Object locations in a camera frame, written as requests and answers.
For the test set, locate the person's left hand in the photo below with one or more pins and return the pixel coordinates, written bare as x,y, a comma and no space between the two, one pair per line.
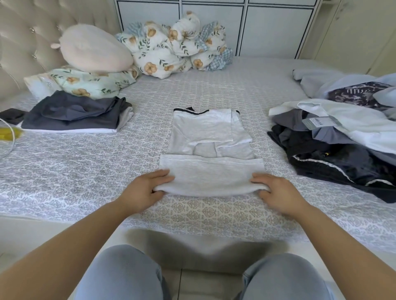
141,193

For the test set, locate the person's right hand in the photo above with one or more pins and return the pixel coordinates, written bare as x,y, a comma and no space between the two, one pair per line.
281,195

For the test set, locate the bed with grey patterned sheet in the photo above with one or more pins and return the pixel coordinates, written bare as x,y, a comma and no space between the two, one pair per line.
80,173

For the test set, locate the white garment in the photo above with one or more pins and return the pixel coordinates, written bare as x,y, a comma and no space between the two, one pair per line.
127,117

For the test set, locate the white printed t-shirt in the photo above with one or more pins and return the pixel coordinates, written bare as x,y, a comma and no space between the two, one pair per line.
359,120

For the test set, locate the light blue hooded jacket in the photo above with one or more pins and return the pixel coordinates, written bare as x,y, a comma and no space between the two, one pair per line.
322,80

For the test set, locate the dark purple patterned garment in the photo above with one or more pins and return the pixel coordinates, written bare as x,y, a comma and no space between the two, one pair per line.
359,94

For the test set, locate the person's right forearm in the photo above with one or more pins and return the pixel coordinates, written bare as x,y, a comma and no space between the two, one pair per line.
352,253

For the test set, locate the person's left forearm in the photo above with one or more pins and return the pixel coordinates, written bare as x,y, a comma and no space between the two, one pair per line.
55,253

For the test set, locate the floral pillow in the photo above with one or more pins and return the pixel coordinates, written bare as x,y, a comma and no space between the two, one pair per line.
93,83

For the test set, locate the yellow packet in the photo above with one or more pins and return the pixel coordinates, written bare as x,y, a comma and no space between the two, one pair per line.
7,133

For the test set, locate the white packet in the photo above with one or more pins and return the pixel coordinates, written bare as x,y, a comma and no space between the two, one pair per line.
40,86

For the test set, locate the black phone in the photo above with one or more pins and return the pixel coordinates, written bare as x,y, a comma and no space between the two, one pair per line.
12,115

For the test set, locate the floral bunched quilt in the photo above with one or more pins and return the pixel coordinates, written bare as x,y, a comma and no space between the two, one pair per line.
219,55

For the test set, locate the pink plush pillow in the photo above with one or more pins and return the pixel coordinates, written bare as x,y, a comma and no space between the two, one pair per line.
93,48

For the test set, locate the white wardrobe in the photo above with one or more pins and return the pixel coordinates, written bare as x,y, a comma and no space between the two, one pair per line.
266,28

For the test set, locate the white door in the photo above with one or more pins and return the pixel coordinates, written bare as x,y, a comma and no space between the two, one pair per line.
356,34

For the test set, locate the beige tufted headboard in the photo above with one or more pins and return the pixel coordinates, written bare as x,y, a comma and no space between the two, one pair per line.
37,37

